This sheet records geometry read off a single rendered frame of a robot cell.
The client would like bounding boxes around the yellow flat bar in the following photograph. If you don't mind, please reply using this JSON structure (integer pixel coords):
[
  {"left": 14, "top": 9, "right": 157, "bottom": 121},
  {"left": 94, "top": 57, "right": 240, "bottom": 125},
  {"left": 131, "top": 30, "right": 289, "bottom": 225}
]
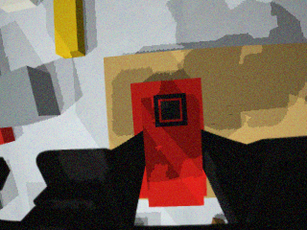
[{"left": 53, "top": 0, "right": 85, "bottom": 58}]

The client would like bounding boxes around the red flat bar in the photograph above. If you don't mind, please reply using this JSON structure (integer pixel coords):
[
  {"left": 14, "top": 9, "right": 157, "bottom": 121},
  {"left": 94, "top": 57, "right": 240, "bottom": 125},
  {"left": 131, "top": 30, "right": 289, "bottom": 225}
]
[{"left": 0, "top": 126, "right": 15, "bottom": 146}]

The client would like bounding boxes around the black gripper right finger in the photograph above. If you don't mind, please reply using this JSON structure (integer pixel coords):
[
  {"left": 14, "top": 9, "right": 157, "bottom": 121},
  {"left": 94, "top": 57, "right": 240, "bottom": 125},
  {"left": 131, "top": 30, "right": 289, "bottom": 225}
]
[{"left": 201, "top": 129, "right": 307, "bottom": 223}]

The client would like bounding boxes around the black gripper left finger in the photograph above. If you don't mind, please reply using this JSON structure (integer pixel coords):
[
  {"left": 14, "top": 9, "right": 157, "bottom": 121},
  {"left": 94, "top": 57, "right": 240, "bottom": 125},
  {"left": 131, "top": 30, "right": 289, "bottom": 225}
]
[{"left": 35, "top": 130, "right": 146, "bottom": 225}]

